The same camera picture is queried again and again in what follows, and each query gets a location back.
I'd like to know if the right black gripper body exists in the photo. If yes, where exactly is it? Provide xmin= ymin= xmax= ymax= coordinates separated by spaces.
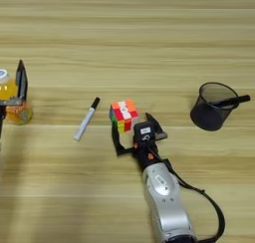
xmin=114 ymin=130 xmax=169 ymax=172

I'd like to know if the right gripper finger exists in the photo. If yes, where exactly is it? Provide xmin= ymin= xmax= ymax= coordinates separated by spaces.
xmin=111 ymin=120 xmax=127 ymax=155
xmin=144 ymin=112 xmax=164 ymax=135

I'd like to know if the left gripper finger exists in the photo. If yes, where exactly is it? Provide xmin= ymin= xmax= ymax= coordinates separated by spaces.
xmin=15 ymin=59 xmax=29 ymax=103

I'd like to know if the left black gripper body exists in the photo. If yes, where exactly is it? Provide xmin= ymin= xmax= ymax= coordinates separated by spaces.
xmin=0 ymin=98 xmax=24 ymax=140

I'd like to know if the orange juice bottle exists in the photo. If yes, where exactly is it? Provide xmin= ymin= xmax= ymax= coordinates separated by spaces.
xmin=0 ymin=69 xmax=34 ymax=126

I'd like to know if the colourful puzzle cube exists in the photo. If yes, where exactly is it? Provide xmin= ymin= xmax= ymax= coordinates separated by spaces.
xmin=109 ymin=99 xmax=140 ymax=133

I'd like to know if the white marker black cap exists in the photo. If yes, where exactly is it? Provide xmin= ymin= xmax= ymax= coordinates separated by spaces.
xmin=73 ymin=97 xmax=102 ymax=142

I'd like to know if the black marker pen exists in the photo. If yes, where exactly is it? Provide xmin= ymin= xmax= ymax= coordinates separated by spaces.
xmin=207 ymin=94 xmax=252 ymax=110

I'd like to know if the right gripper labelled black box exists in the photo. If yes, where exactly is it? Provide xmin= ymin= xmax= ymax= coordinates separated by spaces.
xmin=132 ymin=121 xmax=157 ymax=142

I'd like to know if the black mesh pen cup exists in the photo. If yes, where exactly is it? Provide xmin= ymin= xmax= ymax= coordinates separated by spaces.
xmin=189 ymin=82 xmax=240 ymax=132

